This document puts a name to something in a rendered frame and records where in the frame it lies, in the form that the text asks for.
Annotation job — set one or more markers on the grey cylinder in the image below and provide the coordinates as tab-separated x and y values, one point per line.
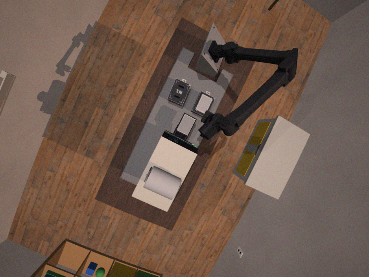
162	183

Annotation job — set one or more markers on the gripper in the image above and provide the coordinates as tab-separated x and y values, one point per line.
207	114

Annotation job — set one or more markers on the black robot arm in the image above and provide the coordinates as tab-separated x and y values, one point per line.
287	63

